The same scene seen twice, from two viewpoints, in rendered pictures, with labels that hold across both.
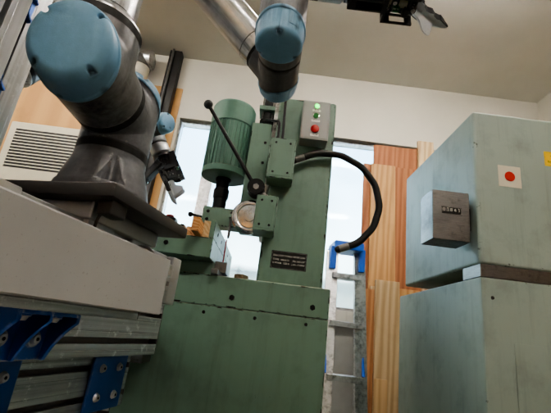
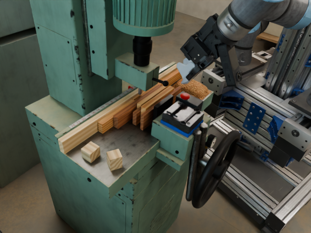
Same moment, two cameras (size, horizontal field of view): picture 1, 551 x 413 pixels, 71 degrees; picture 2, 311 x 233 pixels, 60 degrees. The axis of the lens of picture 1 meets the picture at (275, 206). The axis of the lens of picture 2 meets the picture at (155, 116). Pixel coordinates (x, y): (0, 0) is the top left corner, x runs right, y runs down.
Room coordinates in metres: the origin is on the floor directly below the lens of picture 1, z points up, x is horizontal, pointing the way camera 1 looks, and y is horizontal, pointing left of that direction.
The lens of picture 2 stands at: (2.00, 0.68, 1.50)
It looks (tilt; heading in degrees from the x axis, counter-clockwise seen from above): 40 degrees down; 213
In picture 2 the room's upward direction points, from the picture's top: 6 degrees clockwise
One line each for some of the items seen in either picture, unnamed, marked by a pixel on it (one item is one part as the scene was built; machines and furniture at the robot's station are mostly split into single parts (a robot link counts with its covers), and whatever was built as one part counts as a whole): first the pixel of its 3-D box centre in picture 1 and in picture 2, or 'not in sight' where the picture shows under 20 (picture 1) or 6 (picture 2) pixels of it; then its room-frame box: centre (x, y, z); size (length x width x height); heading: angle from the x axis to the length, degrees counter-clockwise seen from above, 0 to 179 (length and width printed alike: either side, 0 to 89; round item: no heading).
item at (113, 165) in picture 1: (105, 179); (239, 51); (0.61, 0.29, 0.87); 0.15 x 0.15 x 0.10
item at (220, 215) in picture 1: (221, 220); (136, 72); (1.39, 0.19, 1.03); 0.14 x 0.07 x 0.09; 89
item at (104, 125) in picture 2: (208, 244); (152, 92); (1.31, 0.21, 0.92); 0.54 x 0.02 x 0.04; 179
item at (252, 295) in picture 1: (238, 298); (115, 120); (1.39, 0.09, 0.76); 0.57 x 0.45 x 0.09; 89
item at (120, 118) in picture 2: not in sight; (139, 105); (1.41, 0.23, 0.92); 0.25 x 0.02 x 0.05; 179
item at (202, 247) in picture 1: (180, 259); (158, 128); (1.41, 0.32, 0.87); 0.61 x 0.30 x 0.06; 179
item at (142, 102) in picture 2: not in sight; (152, 100); (1.36, 0.25, 0.93); 0.16 x 0.02 x 0.06; 179
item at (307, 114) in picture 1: (314, 124); not in sight; (1.24, -0.11, 1.40); 0.10 x 0.06 x 0.16; 89
